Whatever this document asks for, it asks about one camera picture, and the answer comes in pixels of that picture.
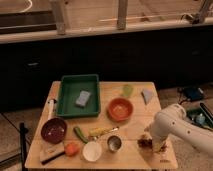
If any dark red grape bunch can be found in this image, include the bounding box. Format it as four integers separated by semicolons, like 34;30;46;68
137;134;167;153

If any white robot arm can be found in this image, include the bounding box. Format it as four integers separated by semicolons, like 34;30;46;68
145;104;213;157

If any orange red bowl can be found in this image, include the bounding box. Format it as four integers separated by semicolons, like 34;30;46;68
107;98;133;122

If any white round bowl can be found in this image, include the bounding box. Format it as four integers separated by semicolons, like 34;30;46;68
82;141;102;162

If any dark maroon bowl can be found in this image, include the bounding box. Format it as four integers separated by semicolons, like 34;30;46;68
41;118;67;144

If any light green small cup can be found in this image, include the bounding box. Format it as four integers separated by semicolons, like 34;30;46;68
122;84;133;98

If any blue grey sponge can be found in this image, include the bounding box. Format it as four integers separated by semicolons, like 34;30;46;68
75;91;91;107

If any green plastic tray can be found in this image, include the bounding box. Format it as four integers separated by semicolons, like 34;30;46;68
56;74;101;118

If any yellow corn cob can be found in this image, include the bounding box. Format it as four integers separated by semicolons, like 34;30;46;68
89;127;119;137

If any green cucumber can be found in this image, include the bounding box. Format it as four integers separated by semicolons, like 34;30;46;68
73;126;88;144

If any silver metal cup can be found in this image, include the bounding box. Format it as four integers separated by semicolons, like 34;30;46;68
107;135;122;152

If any orange carrot toy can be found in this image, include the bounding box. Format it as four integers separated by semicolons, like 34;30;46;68
65;142;80;157

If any wooden block brush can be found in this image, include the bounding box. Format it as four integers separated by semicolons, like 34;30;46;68
39;143;65;164

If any green bin with items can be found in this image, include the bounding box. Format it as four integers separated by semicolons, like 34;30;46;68
187;103;213;131

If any black chair frame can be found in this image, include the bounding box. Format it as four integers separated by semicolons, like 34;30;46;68
19;123;28;171

